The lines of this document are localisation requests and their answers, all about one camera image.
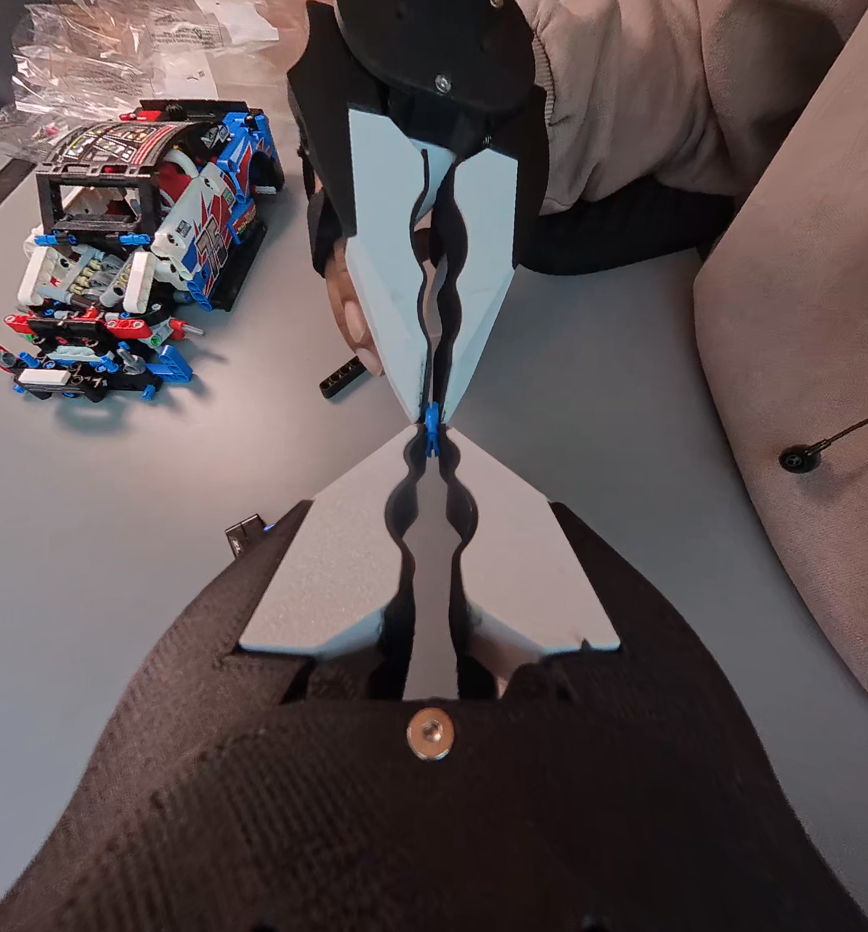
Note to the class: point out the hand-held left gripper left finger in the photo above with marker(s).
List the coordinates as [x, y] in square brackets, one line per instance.
[325, 575]

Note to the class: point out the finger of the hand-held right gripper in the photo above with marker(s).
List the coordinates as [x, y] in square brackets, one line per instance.
[383, 218]
[489, 240]

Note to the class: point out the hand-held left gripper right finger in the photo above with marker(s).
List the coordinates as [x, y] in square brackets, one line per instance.
[536, 582]

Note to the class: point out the black Lego beam subassembly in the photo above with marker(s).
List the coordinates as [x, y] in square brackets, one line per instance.
[245, 537]

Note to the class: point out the black five hole beam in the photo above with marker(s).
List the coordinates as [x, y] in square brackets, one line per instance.
[339, 380]

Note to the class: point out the blue pin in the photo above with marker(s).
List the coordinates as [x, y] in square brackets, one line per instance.
[432, 429]

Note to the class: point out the person's right forearm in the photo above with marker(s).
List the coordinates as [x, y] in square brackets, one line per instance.
[660, 94]

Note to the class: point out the grey desk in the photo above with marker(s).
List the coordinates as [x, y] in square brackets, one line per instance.
[186, 619]

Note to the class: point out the person's right hand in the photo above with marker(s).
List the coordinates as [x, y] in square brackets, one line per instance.
[350, 313]

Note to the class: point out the partly built toy brick car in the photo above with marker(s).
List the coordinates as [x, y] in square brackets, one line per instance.
[150, 240]

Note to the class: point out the clear plastic parts bag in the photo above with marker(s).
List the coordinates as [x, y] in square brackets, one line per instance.
[113, 51]

